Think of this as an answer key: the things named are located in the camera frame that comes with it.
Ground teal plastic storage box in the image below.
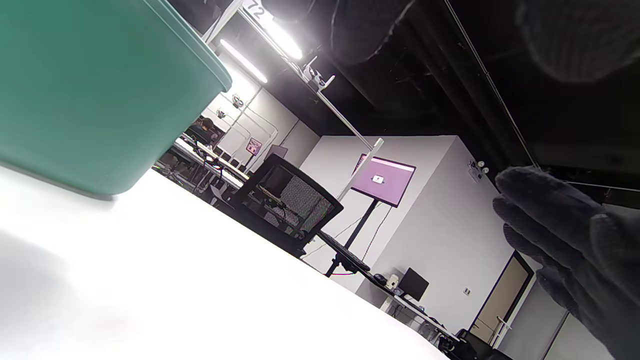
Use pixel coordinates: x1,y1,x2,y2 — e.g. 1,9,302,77
0,0,234,197

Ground person's left hand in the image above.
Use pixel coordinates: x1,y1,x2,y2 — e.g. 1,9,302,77
330,0,640,360

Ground monitor with purple screen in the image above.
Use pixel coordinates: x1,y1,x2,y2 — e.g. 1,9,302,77
350,155,417,209

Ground white metal rig frame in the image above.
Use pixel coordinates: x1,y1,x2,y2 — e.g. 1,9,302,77
202,0,386,201

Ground black mesh office chair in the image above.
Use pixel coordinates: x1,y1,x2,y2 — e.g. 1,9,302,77
227,154,345,259

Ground black keyboard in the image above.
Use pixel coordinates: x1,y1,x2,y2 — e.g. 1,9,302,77
317,231,372,274

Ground long ceiling light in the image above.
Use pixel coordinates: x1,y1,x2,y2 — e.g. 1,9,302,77
219,38,269,84

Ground white camera on rail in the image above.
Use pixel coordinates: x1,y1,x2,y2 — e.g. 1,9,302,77
301,56,337,94

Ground bright ceiling light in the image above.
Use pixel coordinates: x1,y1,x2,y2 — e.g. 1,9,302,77
257,0,307,62

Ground small black monitor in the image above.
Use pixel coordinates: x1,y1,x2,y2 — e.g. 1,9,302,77
398,267,430,302

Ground brown door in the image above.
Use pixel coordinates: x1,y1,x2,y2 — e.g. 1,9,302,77
469,251,535,347

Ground long white background desk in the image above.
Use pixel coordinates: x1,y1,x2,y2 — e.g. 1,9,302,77
155,134,251,195

